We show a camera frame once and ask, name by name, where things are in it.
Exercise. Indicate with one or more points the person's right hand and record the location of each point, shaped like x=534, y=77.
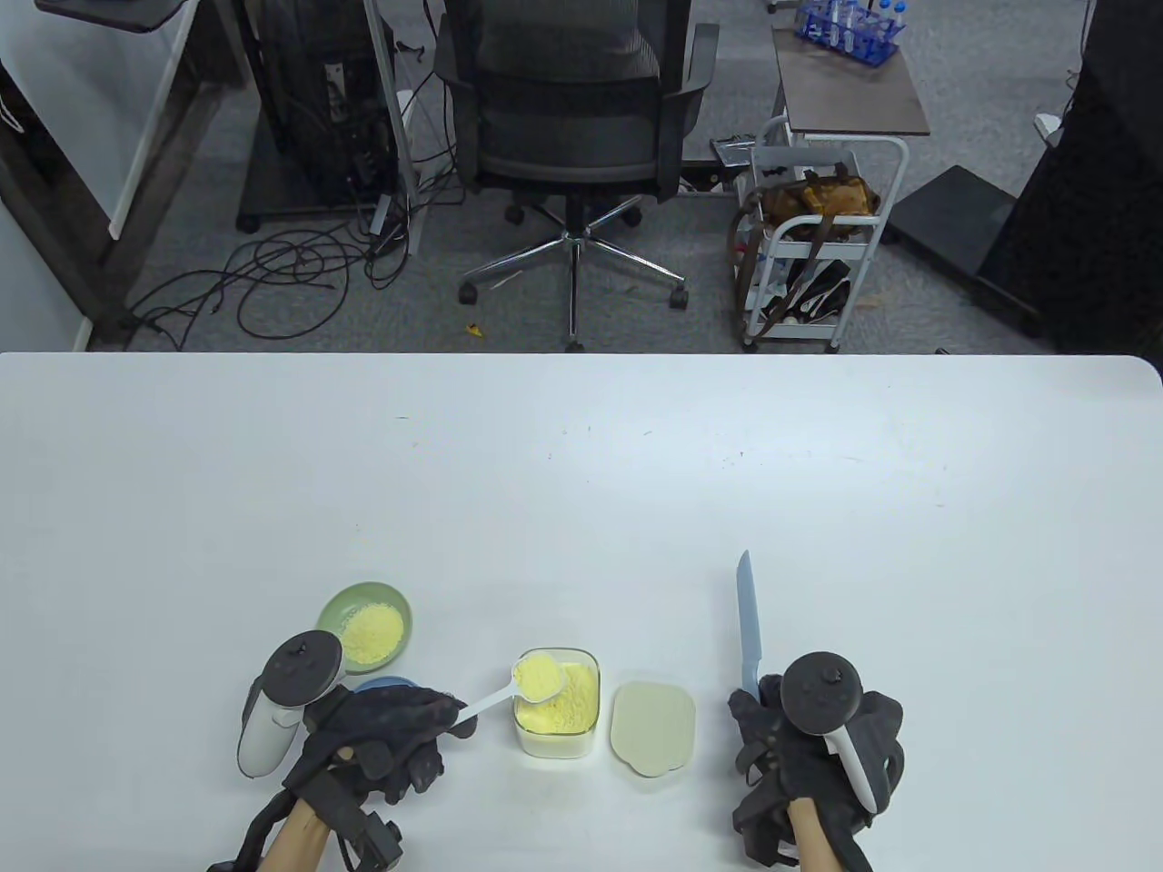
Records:
x=800, y=763

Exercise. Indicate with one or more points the person's left hand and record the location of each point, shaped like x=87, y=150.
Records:
x=382, y=727

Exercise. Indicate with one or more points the person's right fingers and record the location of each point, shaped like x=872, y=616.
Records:
x=754, y=718

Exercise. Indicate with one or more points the person's left fingers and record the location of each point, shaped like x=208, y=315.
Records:
x=445, y=713

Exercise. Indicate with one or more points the white plastic spoon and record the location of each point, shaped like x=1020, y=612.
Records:
x=495, y=701

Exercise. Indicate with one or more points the grey-blue knife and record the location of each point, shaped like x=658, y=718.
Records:
x=750, y=627

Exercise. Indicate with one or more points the person's left forearm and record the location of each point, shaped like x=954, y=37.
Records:
x=295, y=840

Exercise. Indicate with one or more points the person's right forearm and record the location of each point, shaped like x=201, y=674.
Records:
x=809, y=840

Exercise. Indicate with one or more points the white and black wrist controller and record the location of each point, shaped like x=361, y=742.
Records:
x=822, y=695
x=295, y=672

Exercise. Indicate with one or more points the yellow powder on spoon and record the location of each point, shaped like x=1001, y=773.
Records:
x=539, y=675

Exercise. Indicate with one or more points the beige container lid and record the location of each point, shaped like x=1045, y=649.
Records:
x=652, y=728

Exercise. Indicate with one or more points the yellow powder in green bowl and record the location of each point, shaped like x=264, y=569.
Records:
x=372, y=633

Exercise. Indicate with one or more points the clear square plastic container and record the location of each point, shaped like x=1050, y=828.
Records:
x=556, y=740

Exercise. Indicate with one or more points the yellow powder in clear container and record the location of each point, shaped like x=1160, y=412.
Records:
x=577, y=704

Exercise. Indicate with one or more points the green bowl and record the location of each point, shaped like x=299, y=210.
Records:
x=363, y=599

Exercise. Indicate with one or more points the black items on cart shelf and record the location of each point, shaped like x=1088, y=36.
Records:
x=813, y=291

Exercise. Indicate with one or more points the white rolling cart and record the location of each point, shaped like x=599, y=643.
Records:
x=809, y=245

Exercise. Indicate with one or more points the brown leather bag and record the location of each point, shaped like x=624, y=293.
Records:
x=818, y=198

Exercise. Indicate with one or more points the black flat floor platform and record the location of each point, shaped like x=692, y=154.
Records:
x=949, y=213

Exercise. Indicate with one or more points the black mesh office chair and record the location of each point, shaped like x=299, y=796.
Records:
x=572, y=100

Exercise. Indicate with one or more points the black computer tower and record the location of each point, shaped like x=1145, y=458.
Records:
x=318, y=100

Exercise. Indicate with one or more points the black cabinet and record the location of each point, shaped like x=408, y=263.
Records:
x=1090, y=182

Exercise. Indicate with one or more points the brown board cart top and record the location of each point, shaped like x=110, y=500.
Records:
x=849, y=91

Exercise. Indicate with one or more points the white power strip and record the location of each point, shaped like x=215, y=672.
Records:
x=1049, y=125

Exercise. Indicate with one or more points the blue test tube rack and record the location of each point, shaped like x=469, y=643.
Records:
x=849, y=32

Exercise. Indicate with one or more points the dark desk with white panel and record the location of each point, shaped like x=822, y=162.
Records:
x=82, y=109

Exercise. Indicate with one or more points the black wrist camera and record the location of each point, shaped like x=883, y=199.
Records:
x=377, y=840

